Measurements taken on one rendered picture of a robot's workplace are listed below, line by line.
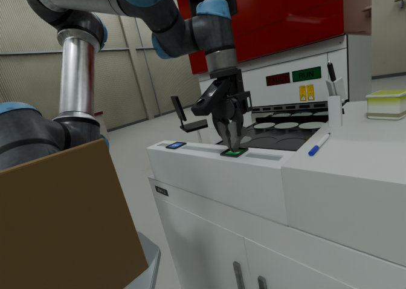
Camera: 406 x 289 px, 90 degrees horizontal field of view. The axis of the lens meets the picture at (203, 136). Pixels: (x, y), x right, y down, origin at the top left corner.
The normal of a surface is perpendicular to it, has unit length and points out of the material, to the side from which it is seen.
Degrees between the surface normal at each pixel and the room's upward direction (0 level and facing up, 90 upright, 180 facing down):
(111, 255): 90
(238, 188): 90
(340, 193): 90
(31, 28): 90
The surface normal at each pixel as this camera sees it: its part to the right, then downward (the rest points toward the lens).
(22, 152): 0.11, -0.86
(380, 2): -0.69, 0.32
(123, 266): 0.69, 0.04
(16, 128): 0.36, -0.71
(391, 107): -0.88, 0.29
